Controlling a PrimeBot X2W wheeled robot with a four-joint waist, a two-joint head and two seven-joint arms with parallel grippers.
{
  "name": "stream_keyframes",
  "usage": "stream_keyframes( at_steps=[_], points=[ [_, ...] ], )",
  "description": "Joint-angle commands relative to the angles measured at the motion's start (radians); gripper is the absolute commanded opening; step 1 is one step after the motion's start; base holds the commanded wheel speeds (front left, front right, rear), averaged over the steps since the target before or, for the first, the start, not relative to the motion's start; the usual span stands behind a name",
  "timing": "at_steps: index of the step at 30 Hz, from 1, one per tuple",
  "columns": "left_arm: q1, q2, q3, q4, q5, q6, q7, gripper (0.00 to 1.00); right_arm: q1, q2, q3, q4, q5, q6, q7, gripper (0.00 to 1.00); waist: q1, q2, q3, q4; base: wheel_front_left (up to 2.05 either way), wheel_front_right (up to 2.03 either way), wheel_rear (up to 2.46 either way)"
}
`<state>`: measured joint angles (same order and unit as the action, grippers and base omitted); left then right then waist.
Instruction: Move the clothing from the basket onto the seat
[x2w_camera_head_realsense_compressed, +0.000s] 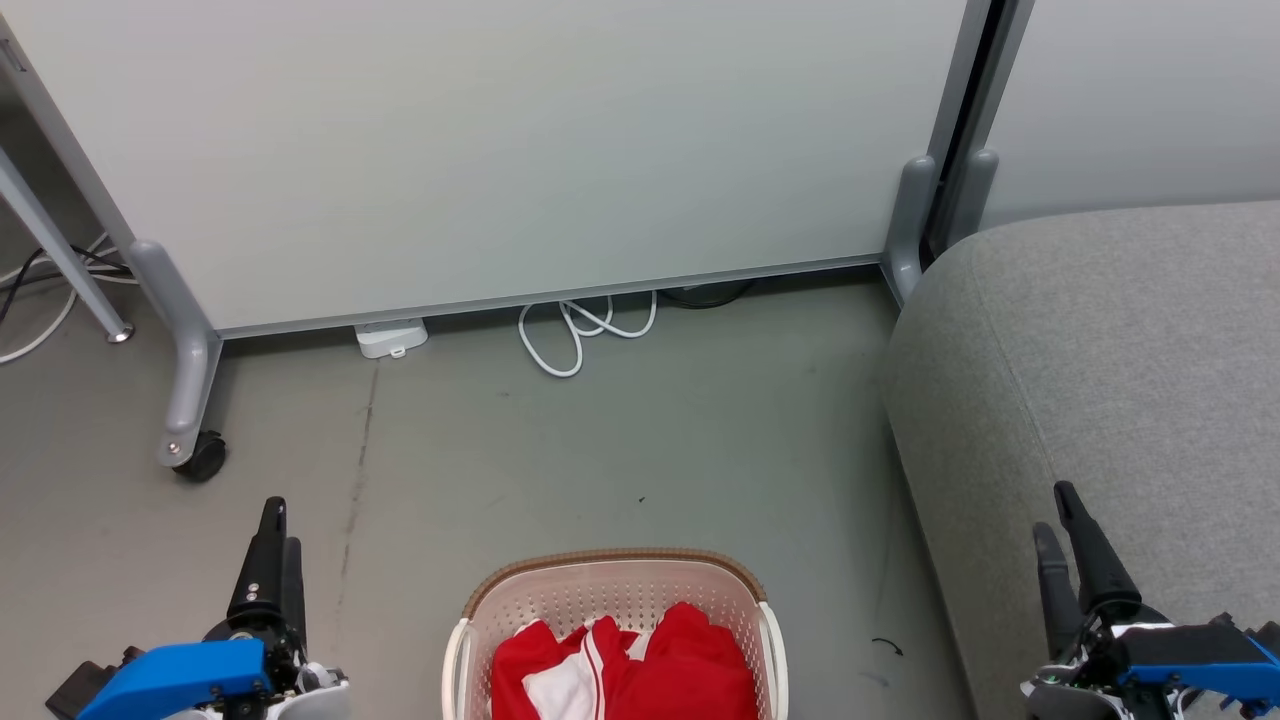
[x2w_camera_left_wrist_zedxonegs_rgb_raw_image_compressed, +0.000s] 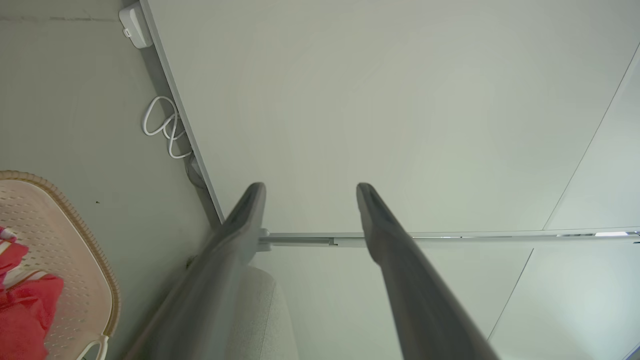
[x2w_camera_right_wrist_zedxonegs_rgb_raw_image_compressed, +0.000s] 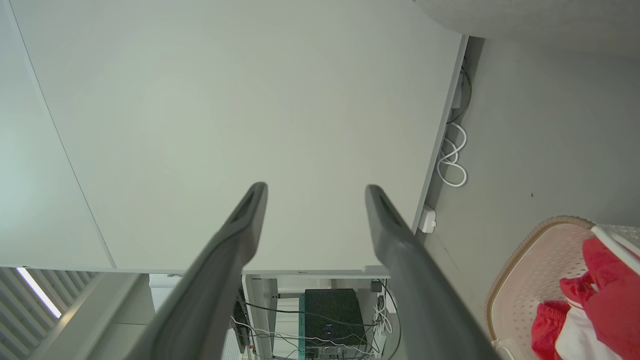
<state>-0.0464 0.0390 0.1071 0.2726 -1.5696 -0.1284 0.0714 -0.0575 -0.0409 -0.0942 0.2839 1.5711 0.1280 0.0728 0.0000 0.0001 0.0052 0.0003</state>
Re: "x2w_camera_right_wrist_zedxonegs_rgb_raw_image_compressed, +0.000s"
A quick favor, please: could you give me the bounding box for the long ceiling light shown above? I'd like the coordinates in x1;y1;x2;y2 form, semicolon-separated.
16;267;62;319

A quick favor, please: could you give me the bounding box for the white coiled cable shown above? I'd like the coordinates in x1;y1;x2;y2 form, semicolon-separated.
436;121;469;188

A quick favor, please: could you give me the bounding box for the red white knitted garment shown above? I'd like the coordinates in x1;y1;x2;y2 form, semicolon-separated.
560;238;640;360
531;299;626;360

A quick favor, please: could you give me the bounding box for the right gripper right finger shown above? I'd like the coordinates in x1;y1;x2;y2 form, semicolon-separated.
364;184;502;360

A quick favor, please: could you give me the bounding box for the white power adapter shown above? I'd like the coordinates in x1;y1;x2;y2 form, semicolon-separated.
418;204;437;234

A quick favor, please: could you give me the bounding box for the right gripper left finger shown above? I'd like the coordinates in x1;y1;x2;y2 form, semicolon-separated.
125;182;269;360

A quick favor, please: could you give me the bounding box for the black computer box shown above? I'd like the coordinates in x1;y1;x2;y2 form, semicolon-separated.
303;289;368;352

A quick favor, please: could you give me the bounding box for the cream perforated laundry basket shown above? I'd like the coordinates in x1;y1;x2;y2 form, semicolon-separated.
485;216;640;360

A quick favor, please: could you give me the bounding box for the white desk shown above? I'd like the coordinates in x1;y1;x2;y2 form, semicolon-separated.
10;0;470;279

